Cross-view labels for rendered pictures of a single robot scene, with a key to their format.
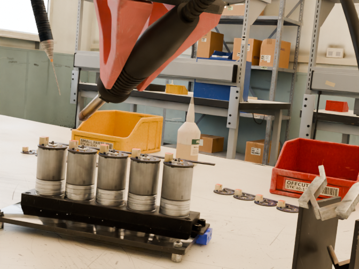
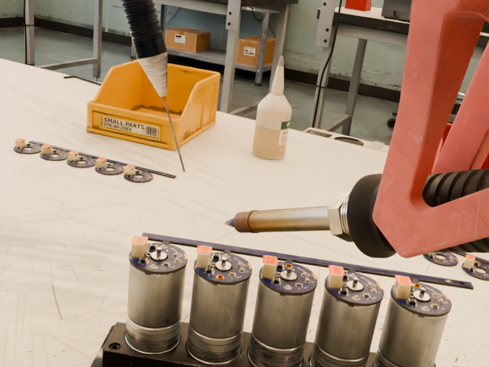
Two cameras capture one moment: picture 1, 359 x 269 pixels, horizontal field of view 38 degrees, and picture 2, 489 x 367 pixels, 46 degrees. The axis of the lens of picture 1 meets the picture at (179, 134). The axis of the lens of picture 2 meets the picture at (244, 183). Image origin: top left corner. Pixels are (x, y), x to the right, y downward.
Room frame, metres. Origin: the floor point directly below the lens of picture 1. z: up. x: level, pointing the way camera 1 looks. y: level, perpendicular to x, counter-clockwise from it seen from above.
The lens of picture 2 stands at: (0.21, 0.12, 0.94)
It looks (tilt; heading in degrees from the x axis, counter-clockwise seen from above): 21 degrees down; 348
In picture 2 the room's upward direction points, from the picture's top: 7 degrees clockwise
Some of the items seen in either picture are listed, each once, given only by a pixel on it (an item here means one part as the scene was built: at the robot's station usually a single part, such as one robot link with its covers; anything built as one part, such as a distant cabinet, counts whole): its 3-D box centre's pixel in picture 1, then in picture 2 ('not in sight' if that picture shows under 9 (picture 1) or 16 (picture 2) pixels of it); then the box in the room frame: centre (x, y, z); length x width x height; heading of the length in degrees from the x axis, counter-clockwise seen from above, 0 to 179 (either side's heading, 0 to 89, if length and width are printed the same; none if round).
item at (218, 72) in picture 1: (147, 68); not in sight; (3.32, 0.24, 0.90); 1.30 x 0.06 x 0.12; 55
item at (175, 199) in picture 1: (176, 192); (407, 345); (0.41, 0.00, 0.79); 0.02 x 0.02 x 0.05
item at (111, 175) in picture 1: (111, 182); (280, 325); (0.42, 0.05, 0.79); 0.02 x 0.02 x 0.05
